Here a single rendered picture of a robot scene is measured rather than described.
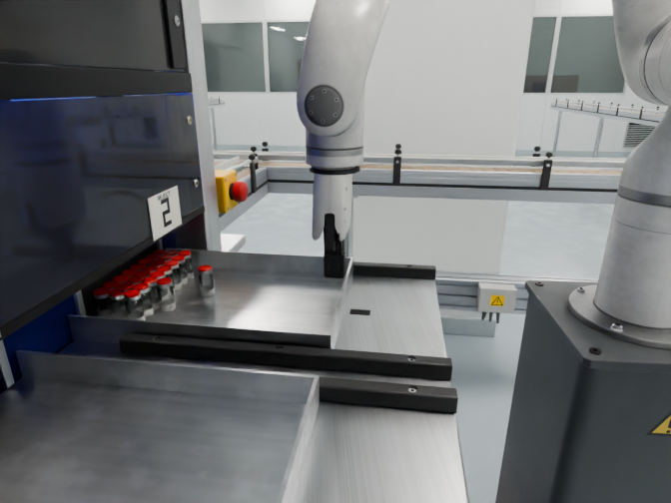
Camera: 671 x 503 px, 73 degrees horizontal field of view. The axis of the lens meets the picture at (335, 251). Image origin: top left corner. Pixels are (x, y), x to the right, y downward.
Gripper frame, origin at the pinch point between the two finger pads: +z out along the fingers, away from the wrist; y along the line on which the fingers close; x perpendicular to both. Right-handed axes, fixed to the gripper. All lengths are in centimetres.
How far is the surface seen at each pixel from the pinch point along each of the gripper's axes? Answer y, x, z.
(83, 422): 34.3, -19.9, 4.2
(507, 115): -143, 54, -14
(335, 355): 21.9, 3.2, 2.4
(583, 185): -82, 66, 2
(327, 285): -0.9, -1.4, 4.2
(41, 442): 37.2, -22.0, 4.2
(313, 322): 11.5, -1.4, 4.2
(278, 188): -82, -31, 6
